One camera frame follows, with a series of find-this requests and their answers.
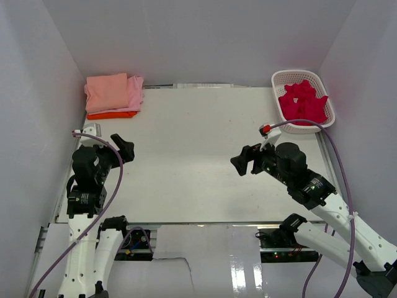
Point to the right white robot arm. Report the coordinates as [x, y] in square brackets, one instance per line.
[373, 259]

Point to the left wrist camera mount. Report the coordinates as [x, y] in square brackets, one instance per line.
[92, 129]

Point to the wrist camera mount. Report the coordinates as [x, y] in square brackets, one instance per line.
[92, 129]
[270, 135]

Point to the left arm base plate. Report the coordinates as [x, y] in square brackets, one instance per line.
[136, 247]

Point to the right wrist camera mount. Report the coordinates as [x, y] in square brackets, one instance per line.
[270, 135]

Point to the white plastic basket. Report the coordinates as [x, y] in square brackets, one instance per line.
[289, 77]

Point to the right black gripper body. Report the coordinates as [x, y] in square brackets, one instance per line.
[265, 161]

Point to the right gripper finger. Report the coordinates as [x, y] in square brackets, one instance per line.
[247, 154]
[240, 163]

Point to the folded peach t shirt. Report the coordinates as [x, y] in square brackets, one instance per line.
[106, 92]

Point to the folded orange t shirt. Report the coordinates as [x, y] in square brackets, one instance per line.
[111, 115]

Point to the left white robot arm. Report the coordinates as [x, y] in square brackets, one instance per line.
[93, 243]

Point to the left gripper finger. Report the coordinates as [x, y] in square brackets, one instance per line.
[127, 152]
[119, 141]

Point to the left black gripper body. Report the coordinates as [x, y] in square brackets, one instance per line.
[108, 159]

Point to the red t shirt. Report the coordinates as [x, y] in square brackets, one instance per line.
[300, 102]

